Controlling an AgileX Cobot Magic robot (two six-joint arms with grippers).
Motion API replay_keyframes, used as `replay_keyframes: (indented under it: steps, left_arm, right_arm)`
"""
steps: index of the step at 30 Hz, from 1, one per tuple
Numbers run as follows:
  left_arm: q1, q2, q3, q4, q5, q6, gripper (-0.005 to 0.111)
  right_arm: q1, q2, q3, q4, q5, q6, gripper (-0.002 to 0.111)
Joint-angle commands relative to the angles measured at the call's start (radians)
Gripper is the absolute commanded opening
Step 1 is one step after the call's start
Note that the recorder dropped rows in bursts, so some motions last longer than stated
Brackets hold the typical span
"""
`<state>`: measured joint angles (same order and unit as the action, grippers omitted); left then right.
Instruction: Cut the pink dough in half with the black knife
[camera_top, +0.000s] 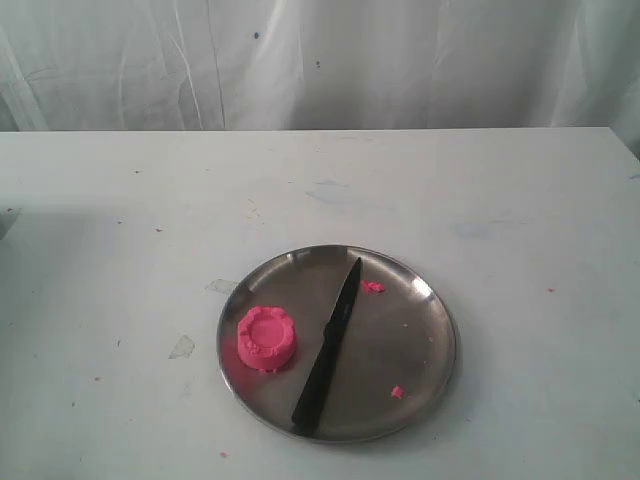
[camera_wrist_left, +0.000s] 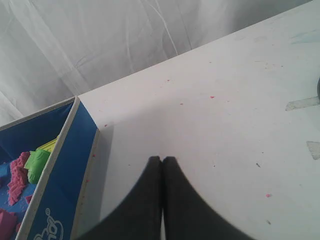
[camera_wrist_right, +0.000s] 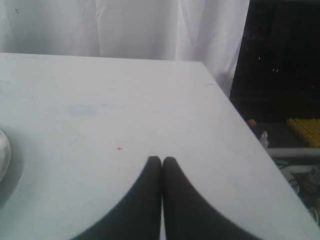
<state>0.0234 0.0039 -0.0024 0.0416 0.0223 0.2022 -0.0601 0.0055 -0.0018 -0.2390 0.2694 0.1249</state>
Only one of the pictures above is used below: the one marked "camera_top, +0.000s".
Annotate pink putty lump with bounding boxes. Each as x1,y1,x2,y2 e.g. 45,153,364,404
237,306,297,372

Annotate round steel plate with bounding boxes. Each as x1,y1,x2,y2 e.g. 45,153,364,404
217,245,457,444

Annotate black serrated knife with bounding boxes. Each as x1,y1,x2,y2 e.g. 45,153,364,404
291,258,362,436

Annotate pink crumb upper right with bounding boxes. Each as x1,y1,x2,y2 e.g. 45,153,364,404
361,280,386,294

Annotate pink crumb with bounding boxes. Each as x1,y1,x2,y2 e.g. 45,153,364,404
361,280,386,294
391,385,404,399

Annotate pink crumb lower right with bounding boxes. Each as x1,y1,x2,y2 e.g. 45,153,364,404
391,385,404,399

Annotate white backdrop curtain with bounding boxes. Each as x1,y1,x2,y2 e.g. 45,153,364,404
1,1,639,142

